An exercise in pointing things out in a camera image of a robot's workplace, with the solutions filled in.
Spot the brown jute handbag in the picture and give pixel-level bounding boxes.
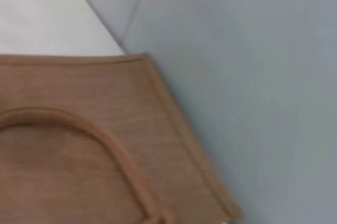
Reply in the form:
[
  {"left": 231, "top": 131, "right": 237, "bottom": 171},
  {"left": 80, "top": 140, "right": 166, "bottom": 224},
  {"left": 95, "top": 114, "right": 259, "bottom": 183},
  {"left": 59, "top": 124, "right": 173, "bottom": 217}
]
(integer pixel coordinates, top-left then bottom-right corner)
[{"left": 0, "top": 52, "right": 245, "bottom": 224}]

